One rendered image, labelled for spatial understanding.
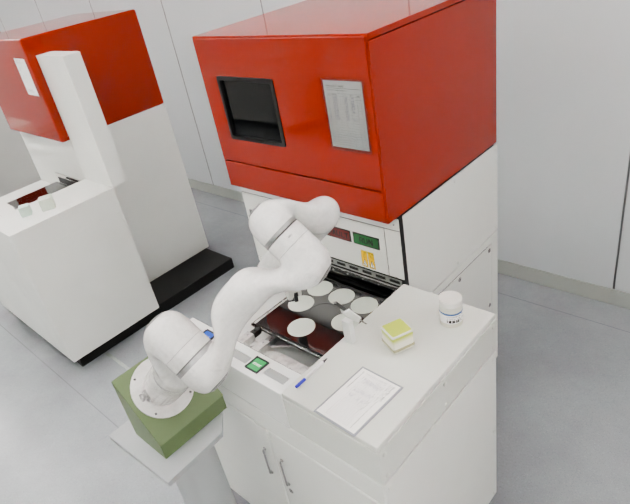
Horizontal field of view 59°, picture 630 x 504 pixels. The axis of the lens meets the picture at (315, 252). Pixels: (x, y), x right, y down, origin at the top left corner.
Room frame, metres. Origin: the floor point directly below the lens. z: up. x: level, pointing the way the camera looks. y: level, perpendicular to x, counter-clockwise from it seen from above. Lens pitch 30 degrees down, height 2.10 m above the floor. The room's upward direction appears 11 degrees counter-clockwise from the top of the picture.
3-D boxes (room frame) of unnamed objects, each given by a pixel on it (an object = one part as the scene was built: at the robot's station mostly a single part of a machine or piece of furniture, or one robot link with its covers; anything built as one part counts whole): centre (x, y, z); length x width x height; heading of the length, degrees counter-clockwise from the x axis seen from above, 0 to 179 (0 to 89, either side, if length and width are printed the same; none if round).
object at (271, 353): (1.43, 0.20, 0.87); 0.36 x 0.08 x 0.03; 42
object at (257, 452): (1.49, 0.04, 0.41); 0.97 x 0.64 x 0.82; 42
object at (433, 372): (1.27, -0.17, 0.89); 0.62 x 0.35 x 0.14; 132
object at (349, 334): (1.36, -0.07, 1.03); 0.06 x 0.04 x 0.13; 132
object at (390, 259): (1.91, -0.02, 1.02); 0.82 x 0.03 x 0.40; 42
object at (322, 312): (1.62, 0.02, 0.90); 0.34 x 0.34 x 0.01; 42
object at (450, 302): (1.35, -0.38, 1.01); 0.07 x 0.07 x 0.10
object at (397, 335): (1.29, -0.19, 1.00); 0.07 x 0.07 x 0.07; 19
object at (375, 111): (2.12, -0.25, 1.52); 0.81 x 0.75 x 0.59; 42
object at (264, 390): (1.42, 0.33, 0.89); 0.55 x 0.09 x 0.14; 42
